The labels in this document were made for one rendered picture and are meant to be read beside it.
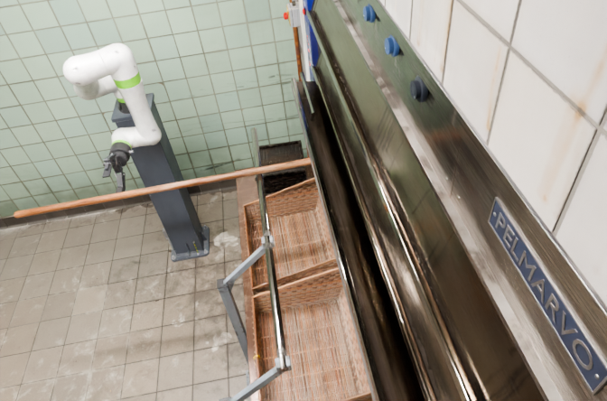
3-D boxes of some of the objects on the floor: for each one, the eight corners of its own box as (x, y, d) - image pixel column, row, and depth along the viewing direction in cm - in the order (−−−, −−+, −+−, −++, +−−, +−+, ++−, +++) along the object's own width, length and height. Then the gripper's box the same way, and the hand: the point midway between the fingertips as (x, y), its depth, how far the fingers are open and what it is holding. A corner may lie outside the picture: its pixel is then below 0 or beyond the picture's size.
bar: (285, 266, 303) (257, 126, 224) (321, 488, 210) (293, 383, 130) (239, 275, 302) (194, 137, 222) (254, 502, 208) (185, 405, 129)
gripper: (116, 135, 204) (109, 165, 189) (135, 174, 221) (130, 206, 205) (100, 137, 204) (91, 168, 188) (120, 177, 221) (114, 209, 205)
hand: (112, 186), depth 198 cm, fingers open, 13 cm apart
